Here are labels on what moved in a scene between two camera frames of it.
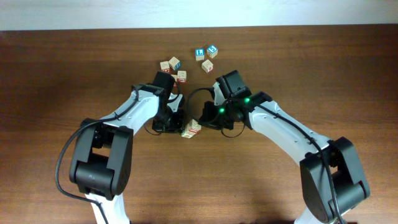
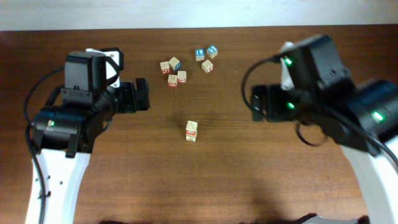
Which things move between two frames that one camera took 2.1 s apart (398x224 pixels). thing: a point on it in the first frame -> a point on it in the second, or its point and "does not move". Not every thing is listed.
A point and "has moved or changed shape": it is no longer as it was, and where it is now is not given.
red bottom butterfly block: x=175 y=78 does not move
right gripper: x=209 y=116 -> x=259 y=102
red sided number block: x=193 y=129 has moved or changed shape
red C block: x=165 y=66 does not move
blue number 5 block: x=212 y=51 does not move
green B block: x=188 y=133 has moved or changed shape
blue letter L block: x=199 y=54 does not move
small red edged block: x=181 y=76 does not move
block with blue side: x=175 y=63 does not move
